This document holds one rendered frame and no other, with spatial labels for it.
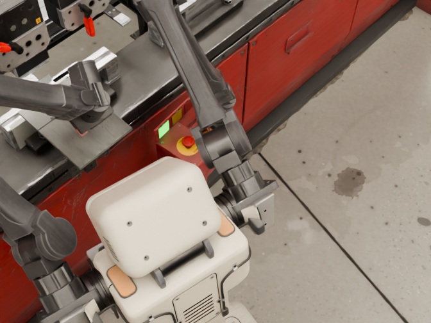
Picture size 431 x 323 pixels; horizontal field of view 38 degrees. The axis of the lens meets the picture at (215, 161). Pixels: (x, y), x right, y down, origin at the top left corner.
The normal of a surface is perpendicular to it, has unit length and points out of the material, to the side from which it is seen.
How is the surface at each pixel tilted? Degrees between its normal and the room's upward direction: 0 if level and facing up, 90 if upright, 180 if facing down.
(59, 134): 0
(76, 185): 90
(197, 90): 37
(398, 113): 0
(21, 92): 54
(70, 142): 0
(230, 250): 17
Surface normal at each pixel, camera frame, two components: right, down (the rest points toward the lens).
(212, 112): -0.14, 0.04
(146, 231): 0.42, 0.14
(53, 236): 0.80, -0.32
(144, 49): 0.01, -0.55
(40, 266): -0.40, 0.33
